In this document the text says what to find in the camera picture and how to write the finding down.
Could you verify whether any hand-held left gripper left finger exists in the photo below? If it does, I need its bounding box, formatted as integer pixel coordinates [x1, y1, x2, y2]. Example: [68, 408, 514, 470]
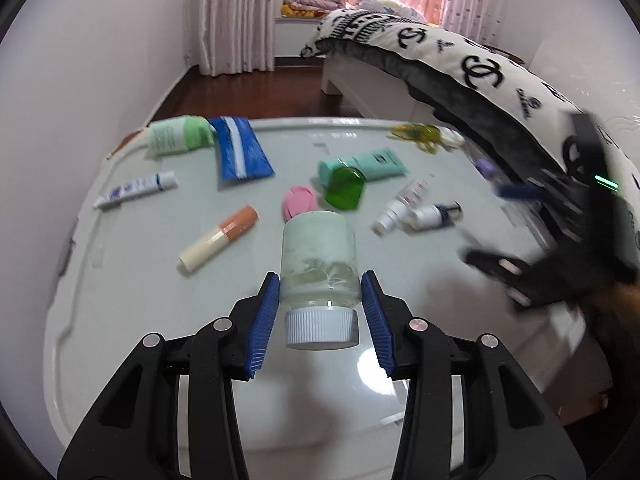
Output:
[57, 271, 281, 480]

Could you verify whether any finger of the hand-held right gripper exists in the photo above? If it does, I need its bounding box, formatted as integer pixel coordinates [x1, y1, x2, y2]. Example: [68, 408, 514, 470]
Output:
[464, 248, 557, 314]
[494, 183, 544, 202]

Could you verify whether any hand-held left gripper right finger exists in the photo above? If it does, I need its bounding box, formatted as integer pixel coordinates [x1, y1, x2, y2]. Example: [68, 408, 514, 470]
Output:
[361, 270, 586, 480]

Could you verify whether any frosted jar with white lid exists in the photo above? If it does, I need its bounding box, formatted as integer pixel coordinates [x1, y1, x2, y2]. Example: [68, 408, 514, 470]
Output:
[279, 211, 362, 351]

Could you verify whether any crumpled white tissue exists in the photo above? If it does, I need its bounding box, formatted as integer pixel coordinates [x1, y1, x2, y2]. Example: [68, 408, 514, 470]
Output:
[439, 127, 466, 150]

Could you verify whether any white bottle with dark cap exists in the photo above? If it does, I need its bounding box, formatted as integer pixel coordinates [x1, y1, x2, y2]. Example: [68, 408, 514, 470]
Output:
[412, 201, 462, 232]

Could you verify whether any cream tube with orange cap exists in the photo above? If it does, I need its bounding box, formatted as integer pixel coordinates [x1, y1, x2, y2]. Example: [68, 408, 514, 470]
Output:
[178, 205, 260, 275]

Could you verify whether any yellow green plastic packaging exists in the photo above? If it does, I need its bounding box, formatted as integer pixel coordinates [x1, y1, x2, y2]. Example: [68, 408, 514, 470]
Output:
[389, 123, 444, 154]

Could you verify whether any small white spray bottle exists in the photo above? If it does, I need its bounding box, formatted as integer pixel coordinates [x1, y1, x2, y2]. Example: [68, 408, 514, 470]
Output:
[372, 179, 431, 235]

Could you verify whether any pink round case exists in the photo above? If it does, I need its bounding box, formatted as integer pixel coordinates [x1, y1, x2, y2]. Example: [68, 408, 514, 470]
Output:
[282, 185, 320, 221]

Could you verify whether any black and white printed blanket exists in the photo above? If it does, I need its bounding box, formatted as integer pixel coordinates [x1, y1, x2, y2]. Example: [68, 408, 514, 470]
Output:
[300, 7, 640, 241]

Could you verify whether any wooden chair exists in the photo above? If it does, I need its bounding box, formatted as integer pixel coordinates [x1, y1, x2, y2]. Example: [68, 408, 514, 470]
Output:
[492, 44, 526, 66]

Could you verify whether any teal tube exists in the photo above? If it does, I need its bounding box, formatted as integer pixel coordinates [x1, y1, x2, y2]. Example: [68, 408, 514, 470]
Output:
[318, 148, 405, 186]

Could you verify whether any green translucent cup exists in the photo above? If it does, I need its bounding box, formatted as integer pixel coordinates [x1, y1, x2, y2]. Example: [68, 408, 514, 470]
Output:
[323, 164, 368, 211]

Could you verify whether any blue and white pouch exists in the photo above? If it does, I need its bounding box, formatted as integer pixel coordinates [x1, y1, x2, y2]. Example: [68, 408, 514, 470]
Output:
[208, 116, 276, 184]

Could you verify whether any small white tube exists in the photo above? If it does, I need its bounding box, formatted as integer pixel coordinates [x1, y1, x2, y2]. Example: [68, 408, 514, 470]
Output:
[93, 170, 179, 210]

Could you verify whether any pink patterned curtain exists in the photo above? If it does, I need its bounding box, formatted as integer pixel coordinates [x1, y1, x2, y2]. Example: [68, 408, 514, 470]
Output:
[192, 0, 291, 77]
[439, 0, 507, 44]

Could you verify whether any white bottle with green cap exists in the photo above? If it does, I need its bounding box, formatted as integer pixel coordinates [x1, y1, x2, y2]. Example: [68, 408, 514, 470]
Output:
[147, 115, 217, 156]

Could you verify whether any floral quilt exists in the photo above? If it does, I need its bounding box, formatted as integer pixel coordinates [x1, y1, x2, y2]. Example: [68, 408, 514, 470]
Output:
[344, 0, 429, 24]

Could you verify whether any white bed frame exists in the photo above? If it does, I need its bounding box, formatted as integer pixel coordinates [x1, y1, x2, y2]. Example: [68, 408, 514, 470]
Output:
[321, 52, 451, 126]

